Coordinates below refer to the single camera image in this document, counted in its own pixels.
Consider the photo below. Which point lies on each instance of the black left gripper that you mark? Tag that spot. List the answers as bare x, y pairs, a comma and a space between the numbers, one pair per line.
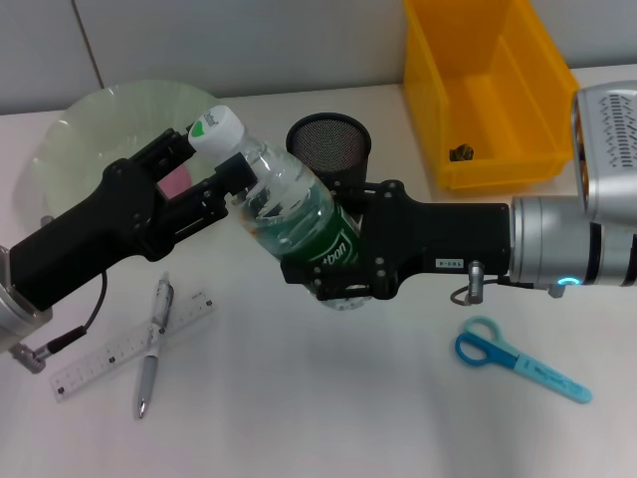
99, 224

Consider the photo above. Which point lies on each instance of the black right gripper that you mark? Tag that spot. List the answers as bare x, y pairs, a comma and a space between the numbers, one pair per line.
448, 239

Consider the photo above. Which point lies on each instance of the pink peach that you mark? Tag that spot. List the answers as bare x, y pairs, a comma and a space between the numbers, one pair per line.
174, 181

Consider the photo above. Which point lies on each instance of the clear water bottle green label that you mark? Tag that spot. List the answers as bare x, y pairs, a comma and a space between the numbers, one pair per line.
293, 209

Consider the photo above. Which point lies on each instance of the green plastic wrapper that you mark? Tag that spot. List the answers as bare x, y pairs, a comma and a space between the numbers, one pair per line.
462, 153

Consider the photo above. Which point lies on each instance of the blue scissors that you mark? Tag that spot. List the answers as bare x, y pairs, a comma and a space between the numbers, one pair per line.
497, 353

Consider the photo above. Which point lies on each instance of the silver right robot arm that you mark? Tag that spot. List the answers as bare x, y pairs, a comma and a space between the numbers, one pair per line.
552, 239

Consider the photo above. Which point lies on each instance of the pale green wavy fruit bowl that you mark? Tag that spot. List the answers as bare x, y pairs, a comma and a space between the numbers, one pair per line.
114, 119

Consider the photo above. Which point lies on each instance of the black mesh pen cup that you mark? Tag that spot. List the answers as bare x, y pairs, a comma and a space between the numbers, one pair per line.
328, 144

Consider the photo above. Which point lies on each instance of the silver ballpoint pen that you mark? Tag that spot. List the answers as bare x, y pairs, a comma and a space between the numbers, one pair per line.
149, 368

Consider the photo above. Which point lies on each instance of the clear plastic ruler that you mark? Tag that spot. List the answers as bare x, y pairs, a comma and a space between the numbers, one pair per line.
99, 366

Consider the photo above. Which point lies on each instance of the yellow plastic storage bin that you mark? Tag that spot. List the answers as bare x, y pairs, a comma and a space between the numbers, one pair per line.
428, 74

